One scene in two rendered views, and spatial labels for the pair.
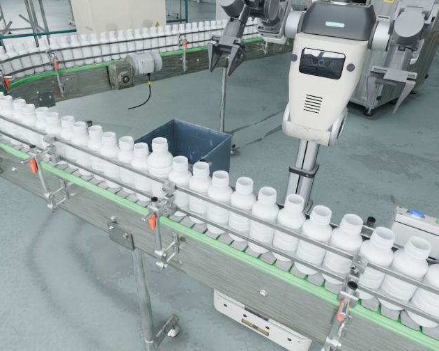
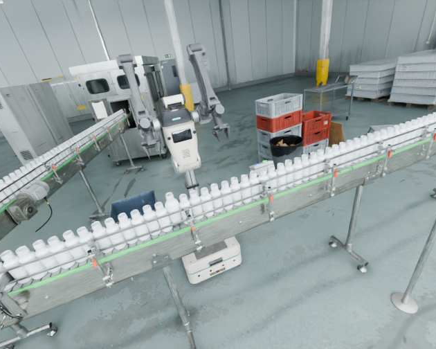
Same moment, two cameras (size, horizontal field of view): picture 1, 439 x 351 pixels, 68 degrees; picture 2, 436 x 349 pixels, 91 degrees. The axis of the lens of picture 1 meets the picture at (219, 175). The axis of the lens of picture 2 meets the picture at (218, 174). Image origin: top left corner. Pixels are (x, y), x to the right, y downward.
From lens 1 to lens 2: 0.67 m
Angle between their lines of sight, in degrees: 39
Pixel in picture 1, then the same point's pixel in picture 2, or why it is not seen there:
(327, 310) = (262, 207)
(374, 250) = (264, 176)
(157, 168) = (175, 206)
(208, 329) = (199, 296)
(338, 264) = (257, 190)
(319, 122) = (192, 159)
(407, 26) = (219, 110)
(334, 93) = (192, 145)
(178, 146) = not seen: hidden behind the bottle
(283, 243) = (238, 197)
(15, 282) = not seen: outside the picture
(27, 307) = not seen: outside the picture
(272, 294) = (243, 219)
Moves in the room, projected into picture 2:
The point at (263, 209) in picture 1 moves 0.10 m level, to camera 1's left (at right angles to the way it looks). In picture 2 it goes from (227, 189) to (215, 199)
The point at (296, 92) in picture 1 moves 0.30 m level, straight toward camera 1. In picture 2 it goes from (176, 152) to (198, 163)
